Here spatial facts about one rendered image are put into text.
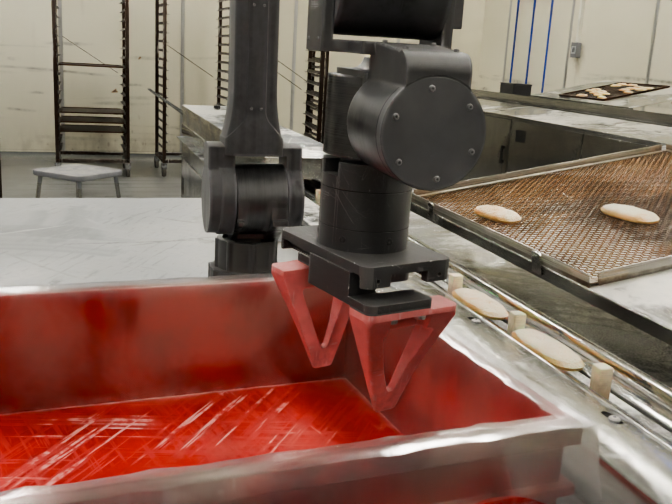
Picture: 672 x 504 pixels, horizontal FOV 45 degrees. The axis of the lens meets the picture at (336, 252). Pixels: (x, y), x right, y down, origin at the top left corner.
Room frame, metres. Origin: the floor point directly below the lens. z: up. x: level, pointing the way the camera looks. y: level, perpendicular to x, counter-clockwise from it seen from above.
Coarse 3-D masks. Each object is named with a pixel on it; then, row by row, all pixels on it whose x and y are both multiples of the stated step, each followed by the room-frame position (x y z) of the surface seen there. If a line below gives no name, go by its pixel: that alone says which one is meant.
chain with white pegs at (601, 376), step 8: (160, 96) 4.26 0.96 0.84; (168, 104) 3.81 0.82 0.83; (456, 280) 0.89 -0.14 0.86; (448, 288) 0.90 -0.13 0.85; (456, 288) 0.89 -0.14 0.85; (512, 312) 0.76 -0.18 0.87; (520, 312) 0.76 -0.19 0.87; (512, 320) 0.76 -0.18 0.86; (520, 320) 0.76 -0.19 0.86; (512, 328) 0.76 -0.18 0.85; (520, 328) 0.76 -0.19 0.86; (592, 368) 0.63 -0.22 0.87; (600, 368) 0.62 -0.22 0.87; (608, 368) 0.62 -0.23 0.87; (592, 376) 0.63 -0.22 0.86; (600, 376) 0.62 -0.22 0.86; (608, 376) 0.62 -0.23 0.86; (592, 384) 0.63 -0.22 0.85; (600, 384) 0.62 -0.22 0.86; (608, 384) 0.62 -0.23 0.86; (600, 392) 0.62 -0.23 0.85; (608, 392) 0.62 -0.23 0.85; (608, 400) 0.62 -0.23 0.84; (656, 432) 0.57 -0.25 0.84
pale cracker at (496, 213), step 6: (474, 210) 1.15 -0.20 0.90; (480, 210) 1.13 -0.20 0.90; (486, 210) 1.12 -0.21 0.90; (492, 210) 1.12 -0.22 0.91; (498, 210) 1.11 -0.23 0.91; (504, 210) 1.11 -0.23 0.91; (510, 210) 1.11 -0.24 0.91; (486, 216) 1.11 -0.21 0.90; (492, 216) 1.10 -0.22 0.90; (498, 216) 1.09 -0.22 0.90; (504, 216) 1.09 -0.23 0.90; (510, 216) 1.09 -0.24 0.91; (516, 216) 1.08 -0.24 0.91; (504, 222) 1.08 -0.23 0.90; (510, 222) 1.08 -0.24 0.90; (516, 222) 1.08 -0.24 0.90
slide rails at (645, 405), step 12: (312, 192) 1.51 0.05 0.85; (468, 288) 0.91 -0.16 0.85; (528, 324) 0.79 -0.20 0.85; (588, 360) 0.69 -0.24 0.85; (564, 372) 0.66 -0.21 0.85; (588, 372) 0.66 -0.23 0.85; (612, 384) 0.64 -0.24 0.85; (624, 384) 0.64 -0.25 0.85; (600, 396) 0.61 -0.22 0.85; (624, 396) 0.61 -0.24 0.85; (636, 396) 0.61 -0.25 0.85; (636, 408) 0.60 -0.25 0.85; (648, 408) 0.59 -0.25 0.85; (660, 408) 0.59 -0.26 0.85; (636, 420) 0.57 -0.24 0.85; (660, 420) 0.57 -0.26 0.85
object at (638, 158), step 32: (576, 160) 1.38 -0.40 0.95; (608, 160) 1.40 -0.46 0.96; (640, 160) 1.39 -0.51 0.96; (416, 192) 1.29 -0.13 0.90; (480, 192) 1.28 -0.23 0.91; (512, 192) 1.25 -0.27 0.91; (544, 192) 1.23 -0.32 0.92; (576, 192) 1.21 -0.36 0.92; (608, 192) 1.19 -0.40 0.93; (640, 192) 1.17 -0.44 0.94; (480, 224) 1.04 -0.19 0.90; (512, 224) 1.07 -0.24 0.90; (576, 224) 1.04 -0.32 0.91; (608, 224) 1.02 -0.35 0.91; (640, 224) 1.02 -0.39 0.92; (544, 256) 0.89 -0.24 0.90; (608, 256) 0.90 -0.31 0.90
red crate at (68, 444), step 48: (288, 384) 0.66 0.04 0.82; (336, 384) 0.66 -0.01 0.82; (0, 432) 0.54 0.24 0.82; (48, 432) 0.54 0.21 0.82; (96, 432) 0.55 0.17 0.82; (144, 432) 0.55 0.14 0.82; (192, 432) 0.56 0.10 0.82; (240, 432) 0.56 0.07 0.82; (288, 432) 0.57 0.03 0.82; (336, 432) 0.57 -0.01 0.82; (384, 432) 0.58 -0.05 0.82; (0, 480) 0.47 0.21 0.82; (48, 480) 0.48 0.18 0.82
